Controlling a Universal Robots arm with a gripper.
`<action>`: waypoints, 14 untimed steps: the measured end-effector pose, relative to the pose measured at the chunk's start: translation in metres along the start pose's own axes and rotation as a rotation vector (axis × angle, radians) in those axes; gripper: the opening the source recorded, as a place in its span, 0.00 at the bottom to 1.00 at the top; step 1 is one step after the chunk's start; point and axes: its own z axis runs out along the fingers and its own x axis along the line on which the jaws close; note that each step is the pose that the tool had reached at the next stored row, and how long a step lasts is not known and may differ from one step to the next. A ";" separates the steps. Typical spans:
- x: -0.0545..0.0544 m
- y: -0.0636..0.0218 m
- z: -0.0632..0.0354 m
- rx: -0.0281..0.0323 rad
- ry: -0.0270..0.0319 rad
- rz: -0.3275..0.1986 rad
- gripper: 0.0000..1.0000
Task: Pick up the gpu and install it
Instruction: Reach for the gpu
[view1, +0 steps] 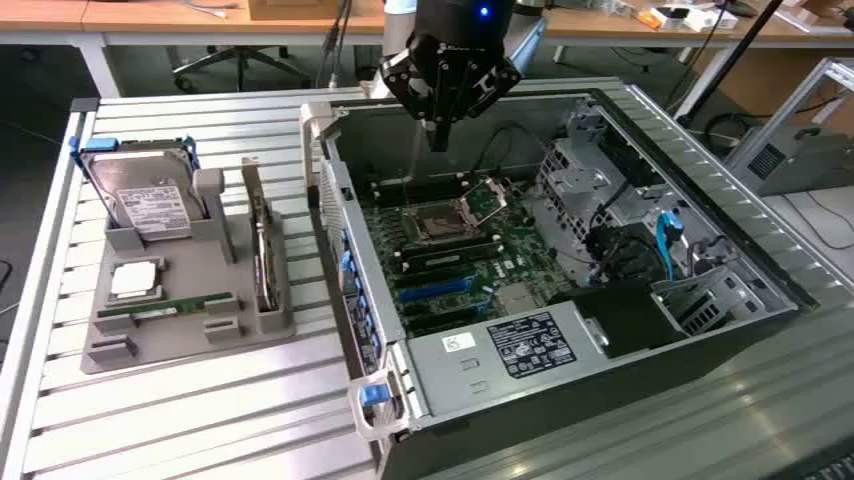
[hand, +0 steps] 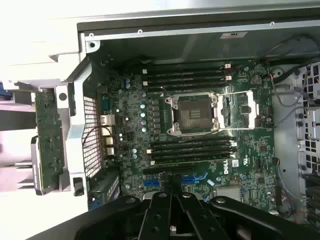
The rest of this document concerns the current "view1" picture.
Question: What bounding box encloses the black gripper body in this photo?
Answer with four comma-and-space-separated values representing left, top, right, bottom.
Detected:
406, 0, 517, 65

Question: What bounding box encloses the graphics card with metal bracket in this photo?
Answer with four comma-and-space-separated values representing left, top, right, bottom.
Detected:
239, 157, 283, 315

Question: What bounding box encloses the wooden desk with white legs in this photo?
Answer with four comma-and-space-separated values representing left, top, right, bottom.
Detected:
537, 0, 854, 119
0, 0, 388, 99

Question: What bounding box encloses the brown cardboard box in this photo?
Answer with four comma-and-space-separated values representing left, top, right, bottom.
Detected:
250, 0, 348, 21

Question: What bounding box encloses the metal socket cover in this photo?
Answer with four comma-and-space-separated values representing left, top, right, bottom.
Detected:
457, 177, 513, 224

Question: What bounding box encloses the black office chair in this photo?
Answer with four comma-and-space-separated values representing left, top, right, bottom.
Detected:
171, 44, 314, 94

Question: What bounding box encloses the CPU socket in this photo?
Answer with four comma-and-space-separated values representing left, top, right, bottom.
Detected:
406, 199, 479, 246

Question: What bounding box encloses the green motherboard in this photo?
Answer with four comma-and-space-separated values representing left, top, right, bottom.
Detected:
359, 172, 582, 339

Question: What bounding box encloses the dark RAM stick with label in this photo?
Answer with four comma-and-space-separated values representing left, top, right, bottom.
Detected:
399, 244, 503, 275

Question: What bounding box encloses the white cardboard box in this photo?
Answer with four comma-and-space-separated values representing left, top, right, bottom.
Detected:
685, 8, 739, 34

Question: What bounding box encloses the black tripod pole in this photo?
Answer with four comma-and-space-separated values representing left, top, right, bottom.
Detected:
673, 0, 787, 124

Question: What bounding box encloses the black expansion slot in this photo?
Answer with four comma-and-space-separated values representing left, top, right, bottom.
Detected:
391, 268, 469, 289

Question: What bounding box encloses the silver chipset heatsink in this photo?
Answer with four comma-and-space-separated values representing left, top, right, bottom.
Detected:
497, 287, 535, 314

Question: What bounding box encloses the hard disk with blue caddy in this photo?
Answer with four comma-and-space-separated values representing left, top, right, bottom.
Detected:
70, 134, 206, 242

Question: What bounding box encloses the grey equipment box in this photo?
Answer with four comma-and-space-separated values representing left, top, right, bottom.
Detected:
723, 124, 854, 197

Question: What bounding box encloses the black plastic shroud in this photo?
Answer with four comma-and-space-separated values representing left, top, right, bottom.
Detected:
550, 279, 689, 360

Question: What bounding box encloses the grey parts rack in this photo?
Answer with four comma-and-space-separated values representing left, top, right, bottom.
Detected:
79, 164, 299, 376

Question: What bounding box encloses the perforated metal disk bay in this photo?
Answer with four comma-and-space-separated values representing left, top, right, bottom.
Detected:
650, 264, 769, 337

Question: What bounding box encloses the silver CPU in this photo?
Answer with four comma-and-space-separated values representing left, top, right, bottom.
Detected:
110, 263, 162, 296

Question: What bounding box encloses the green RAM stick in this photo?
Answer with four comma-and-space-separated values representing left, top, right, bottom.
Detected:
98, 292, 235, 319

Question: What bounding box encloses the grey power supply unit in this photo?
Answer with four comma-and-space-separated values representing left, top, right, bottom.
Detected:
398, 299, 613, 420

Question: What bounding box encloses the black open PC case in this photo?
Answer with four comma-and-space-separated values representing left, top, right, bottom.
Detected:
298, 87, 821, 480

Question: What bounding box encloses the black keyboard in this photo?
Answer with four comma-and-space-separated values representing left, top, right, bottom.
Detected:
777, 457, 854, 480

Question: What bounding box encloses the black hanging cable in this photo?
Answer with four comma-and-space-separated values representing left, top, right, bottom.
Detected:
322, 0, 356, 91

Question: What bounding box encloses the black wire bundle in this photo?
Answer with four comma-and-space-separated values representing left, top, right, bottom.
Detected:
585, 222, 669, 289

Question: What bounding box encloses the blue wire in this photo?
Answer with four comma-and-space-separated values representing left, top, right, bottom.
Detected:
657, 209, 687, 281

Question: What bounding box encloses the aluminium profile frame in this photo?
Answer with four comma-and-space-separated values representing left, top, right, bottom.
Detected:
723, 57, 854, 171

